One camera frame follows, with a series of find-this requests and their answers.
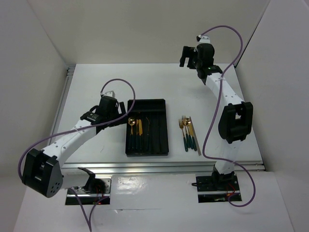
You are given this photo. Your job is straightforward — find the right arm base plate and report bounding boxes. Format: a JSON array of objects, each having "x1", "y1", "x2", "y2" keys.
[{"x1": 191, "y1": 175, "x2": 242, "y2": 203}]

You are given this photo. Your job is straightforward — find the green handled fork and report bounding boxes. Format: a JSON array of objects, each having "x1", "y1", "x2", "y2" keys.
[{"x1": 146, "y1": 117, "x2": 151, "y2": 152}]

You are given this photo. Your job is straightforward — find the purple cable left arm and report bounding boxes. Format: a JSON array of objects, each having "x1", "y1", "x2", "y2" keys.
[{"x1": 18, "y1": 79, "x2": 136, "y2": 232}]

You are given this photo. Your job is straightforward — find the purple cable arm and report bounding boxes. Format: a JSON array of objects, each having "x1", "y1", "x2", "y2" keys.
[
  {"x1": 202, "y1": 25, "x2": 256, "y2": 207},
  {"x1": 18, "y1": 79, "x2": 136, "y2": 232}
]

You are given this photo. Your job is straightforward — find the gold spoon on right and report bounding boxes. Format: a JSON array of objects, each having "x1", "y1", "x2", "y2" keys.
[{"x1": 183, "y1": 116, "x2": 195, "y2": 150}]

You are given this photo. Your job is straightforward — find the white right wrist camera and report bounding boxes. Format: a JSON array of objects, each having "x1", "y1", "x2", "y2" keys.
[{"x1": 196, "y1": 35, "x2": 211, "y2": 44}]

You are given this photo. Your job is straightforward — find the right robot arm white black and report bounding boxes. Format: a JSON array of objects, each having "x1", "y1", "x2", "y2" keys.
[{"x1": 180, "y1": 43, "x2": 253, "y2": 189}]

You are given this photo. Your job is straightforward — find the green handled knife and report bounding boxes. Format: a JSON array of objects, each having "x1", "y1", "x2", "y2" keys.
[{"x1": 136, "y1": 119, "x2": 141, "y2": 151}]

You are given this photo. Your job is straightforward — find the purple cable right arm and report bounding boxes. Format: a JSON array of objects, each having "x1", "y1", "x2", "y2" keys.
[{"x1": 202, "y1": 25, "x2": 256, "y2": 207}]

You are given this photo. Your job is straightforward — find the gold fork green handle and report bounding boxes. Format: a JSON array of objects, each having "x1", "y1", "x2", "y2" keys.
[
  {"x1": 182, "y1": 116, "x2": 192, "y2": 149},
  {"x1": 178, "y1": 119, "x2": 188, "y2": 152}
]

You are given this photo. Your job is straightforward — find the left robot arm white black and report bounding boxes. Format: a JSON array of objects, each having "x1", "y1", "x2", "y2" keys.
[{"x1": 18, "y1": 64, "x2": 176, "y2": 198}]

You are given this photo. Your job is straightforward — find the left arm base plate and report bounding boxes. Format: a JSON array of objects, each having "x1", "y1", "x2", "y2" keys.
[{"x1": 63, "y1": 167, "x2": 112, "y2": 205}]

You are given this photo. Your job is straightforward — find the black cutlery tray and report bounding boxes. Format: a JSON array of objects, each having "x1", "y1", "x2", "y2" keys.
[{"x1": 125, "y1": 99, "x2": 169, "y2": 157}]

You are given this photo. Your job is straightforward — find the gold spoon green handle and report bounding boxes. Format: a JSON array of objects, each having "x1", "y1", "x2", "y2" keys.
[{"x1": 128, "y1": 117, "x2": 136, "y2": 150}]

